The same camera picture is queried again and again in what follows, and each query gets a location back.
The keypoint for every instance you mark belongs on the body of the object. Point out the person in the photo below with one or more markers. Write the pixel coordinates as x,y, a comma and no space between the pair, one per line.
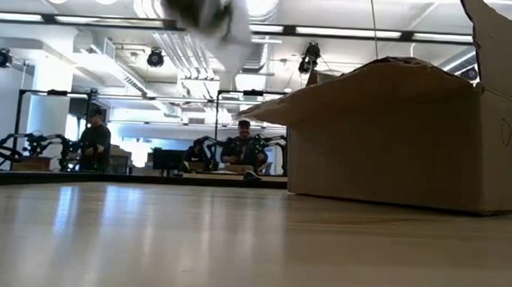
243,149
95,141

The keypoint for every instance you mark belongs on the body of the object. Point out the black ceiling spotlight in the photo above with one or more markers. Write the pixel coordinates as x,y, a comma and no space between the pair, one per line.
309,58
2,58
470,75
156,58

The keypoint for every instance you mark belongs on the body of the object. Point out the black aluminium table frame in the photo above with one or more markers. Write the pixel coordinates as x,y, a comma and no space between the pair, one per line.
129,182

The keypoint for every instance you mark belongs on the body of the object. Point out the brown cardboard shipping box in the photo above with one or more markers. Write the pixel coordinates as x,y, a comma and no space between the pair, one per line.
390,145

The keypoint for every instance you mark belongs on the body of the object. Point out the black computer monitor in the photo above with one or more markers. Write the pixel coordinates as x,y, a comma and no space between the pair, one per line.
168,159

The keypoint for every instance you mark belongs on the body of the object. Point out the silver ventilation duct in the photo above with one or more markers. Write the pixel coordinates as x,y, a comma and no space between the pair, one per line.
260,53

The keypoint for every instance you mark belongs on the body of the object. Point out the background cardboard box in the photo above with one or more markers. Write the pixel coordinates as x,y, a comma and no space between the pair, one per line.
32,164

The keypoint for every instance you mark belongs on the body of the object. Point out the black background robot arms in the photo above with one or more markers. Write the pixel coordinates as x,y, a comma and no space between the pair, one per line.
203,152
4,150

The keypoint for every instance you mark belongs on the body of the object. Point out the black background frame stand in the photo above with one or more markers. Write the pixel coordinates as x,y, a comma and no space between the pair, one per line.
16,128
254,92

